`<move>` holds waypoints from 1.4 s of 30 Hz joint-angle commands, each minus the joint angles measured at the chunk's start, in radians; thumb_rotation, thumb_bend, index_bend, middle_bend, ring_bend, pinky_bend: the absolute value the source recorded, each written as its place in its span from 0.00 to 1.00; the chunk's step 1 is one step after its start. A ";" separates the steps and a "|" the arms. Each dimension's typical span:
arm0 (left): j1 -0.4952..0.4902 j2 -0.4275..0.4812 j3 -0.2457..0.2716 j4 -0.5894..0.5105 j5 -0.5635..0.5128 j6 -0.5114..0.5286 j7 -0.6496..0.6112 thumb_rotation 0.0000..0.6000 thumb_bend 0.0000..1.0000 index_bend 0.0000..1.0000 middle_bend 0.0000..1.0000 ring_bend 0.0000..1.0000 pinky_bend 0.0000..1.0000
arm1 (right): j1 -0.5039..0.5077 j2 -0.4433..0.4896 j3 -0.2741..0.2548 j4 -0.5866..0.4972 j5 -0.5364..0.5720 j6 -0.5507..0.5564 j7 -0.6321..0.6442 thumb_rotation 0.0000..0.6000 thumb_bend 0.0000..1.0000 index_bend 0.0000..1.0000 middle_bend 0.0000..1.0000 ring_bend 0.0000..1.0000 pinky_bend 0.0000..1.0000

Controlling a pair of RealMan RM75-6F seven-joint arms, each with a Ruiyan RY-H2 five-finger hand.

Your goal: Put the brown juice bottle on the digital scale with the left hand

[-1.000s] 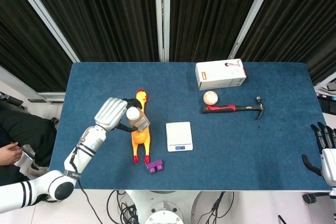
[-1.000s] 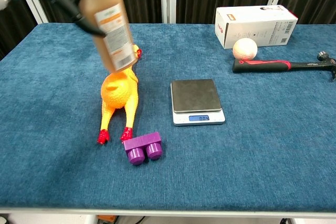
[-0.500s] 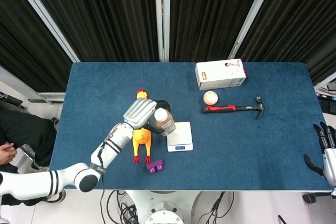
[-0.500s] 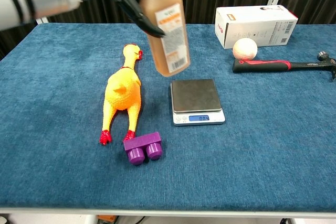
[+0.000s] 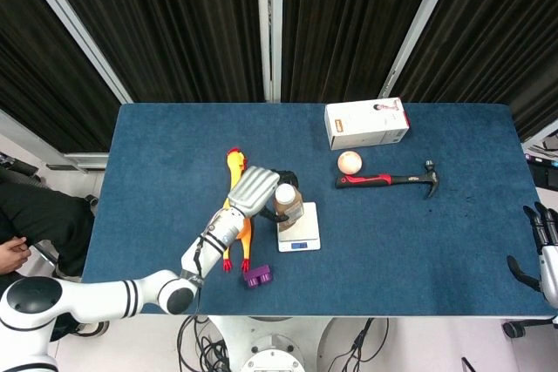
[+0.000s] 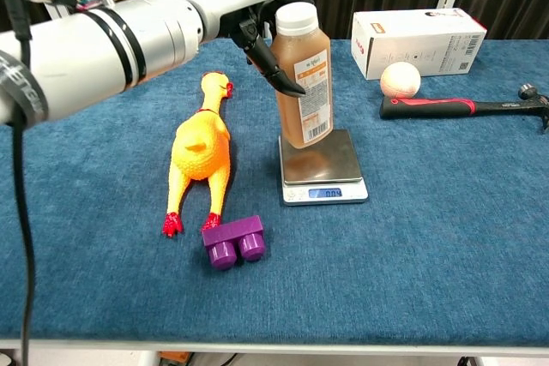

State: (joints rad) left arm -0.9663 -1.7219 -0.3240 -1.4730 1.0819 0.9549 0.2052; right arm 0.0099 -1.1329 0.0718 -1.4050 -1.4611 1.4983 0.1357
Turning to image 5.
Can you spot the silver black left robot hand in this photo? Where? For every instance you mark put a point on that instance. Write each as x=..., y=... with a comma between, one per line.
x=253, y=191

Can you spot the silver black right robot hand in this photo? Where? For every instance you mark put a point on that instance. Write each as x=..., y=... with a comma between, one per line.
x=550, y=267

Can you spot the brown juice bottle white cap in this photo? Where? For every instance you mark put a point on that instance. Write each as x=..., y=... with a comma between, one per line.
x=290, y=208

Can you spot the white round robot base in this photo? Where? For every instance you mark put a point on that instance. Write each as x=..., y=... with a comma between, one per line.
x=272, y=346

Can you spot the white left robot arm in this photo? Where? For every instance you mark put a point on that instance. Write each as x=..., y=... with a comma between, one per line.
x=109, y=295

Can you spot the white kitchen scale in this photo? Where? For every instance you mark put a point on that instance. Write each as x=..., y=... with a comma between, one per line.
x=309, y=228

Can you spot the yellow rubber chicken toy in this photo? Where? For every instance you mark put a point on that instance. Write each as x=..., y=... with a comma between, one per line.
x=235, y=171

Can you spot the black office chair base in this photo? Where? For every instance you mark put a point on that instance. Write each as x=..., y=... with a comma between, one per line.
x=523, y=326

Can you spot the purple plastic building block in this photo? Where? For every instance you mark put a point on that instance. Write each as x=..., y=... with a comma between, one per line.
x=258, y=275

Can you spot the cream white ball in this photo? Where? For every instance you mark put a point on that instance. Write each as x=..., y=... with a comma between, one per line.
x=350, y=162

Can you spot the cluttered side desk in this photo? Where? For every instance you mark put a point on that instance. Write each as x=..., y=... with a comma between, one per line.
x=545, y=163

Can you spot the black red claw hammer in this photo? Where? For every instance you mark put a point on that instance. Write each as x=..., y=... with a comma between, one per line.
x=370, y=180

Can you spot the white cardboard box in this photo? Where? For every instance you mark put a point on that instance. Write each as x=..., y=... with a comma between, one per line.
x=362, y=119

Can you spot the blue table cloth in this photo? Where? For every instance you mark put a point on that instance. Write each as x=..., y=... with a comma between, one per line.
x=392, y=259

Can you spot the dark pleated curtain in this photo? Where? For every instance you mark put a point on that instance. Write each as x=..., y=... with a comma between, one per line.
x=35, y=62
x=340, y=19
x=174, y=19
x=501, y=19

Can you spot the seated person in black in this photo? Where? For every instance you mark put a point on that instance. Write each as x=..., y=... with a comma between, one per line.
x=35, y=215

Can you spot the white metal frame post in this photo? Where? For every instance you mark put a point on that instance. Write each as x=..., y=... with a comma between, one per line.
x=418, y=23
x=269, y=19
x=70, y=23

